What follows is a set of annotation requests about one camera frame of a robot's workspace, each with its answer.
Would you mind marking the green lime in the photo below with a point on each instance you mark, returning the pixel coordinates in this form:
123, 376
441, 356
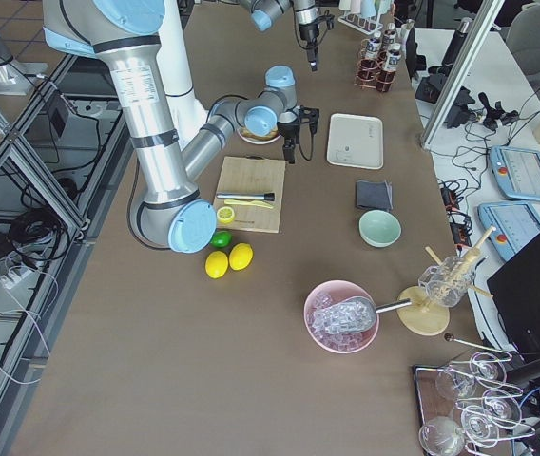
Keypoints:
221, 239

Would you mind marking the tea bottle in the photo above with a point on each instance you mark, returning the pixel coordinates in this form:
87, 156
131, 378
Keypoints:
391, 64
369, 64
388, 36

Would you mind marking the steel muddler black tip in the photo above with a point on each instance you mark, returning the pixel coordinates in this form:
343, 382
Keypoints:
269, 197

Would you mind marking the clear plastic ice cubes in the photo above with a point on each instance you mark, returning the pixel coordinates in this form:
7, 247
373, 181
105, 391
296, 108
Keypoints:
314, 319

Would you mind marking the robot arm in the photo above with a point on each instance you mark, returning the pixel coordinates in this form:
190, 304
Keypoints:
265, 13
141, 43

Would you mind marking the blue teach pendant near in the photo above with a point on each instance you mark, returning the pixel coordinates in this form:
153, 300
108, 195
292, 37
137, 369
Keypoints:
516, 223

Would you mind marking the mint green bowl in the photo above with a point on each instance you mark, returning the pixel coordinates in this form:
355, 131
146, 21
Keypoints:
379, 228

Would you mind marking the wine glass tray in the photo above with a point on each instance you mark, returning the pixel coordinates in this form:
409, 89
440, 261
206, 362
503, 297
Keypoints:
467, 407

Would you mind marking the blue teach pendant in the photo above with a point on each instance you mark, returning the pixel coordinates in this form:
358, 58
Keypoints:
516, 171
516, 223

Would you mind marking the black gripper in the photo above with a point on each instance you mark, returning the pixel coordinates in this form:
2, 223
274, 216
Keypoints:
306, 31
289, 130

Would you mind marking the white cup rack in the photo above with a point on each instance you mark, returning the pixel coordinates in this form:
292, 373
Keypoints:
364, 15

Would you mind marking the white round plate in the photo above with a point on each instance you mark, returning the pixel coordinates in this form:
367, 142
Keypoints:
253, 141

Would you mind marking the yellow lemon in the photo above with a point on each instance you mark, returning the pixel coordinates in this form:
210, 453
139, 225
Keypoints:
240, 256
216, 264

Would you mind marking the yellow lemon lower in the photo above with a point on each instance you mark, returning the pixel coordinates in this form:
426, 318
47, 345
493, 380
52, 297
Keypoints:
216, 264

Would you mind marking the copper wire bottle rack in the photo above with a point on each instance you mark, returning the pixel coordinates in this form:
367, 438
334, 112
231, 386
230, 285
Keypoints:
378, 81

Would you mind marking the blue teach pendant far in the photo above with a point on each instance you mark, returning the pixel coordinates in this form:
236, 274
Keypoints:
516, 171

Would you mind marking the metal ice scoop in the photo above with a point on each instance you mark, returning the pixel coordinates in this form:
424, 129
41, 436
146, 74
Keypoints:
357, 314

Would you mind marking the grey folded cloth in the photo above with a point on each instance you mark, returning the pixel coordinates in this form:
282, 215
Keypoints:
374, 195

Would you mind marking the half lemon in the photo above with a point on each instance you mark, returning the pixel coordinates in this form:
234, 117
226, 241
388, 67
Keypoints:
225, 215

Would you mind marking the wooden cup stand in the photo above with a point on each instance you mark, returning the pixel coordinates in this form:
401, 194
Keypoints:
425, 317

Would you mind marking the yellow lemon upper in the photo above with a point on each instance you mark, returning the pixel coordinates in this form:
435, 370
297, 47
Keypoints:
240, 256

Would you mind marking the pink bowl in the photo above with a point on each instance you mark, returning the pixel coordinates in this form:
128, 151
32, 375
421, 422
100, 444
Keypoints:
340, 290

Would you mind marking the cream rabbit tray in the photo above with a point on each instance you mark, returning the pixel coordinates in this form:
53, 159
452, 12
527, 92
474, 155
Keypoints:
355, 141

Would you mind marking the bamboo cutting board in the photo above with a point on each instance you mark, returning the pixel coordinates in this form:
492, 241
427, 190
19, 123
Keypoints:
251, 177

